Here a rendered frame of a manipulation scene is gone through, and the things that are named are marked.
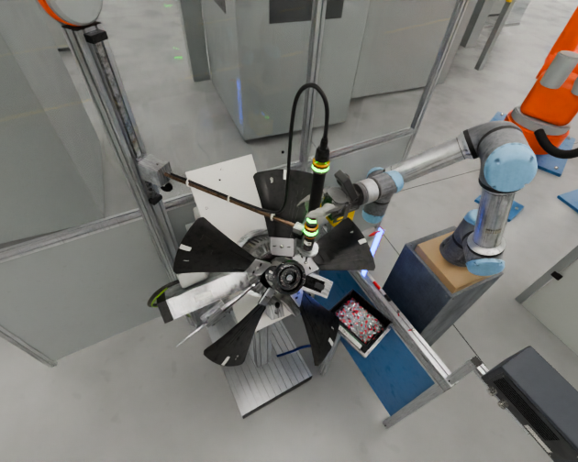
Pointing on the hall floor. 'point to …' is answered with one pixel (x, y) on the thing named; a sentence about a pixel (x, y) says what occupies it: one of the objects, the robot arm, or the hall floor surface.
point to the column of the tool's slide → (159, 228)
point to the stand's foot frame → (264, 379)
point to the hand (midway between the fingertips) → (305, 208)
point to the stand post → (261, 348)
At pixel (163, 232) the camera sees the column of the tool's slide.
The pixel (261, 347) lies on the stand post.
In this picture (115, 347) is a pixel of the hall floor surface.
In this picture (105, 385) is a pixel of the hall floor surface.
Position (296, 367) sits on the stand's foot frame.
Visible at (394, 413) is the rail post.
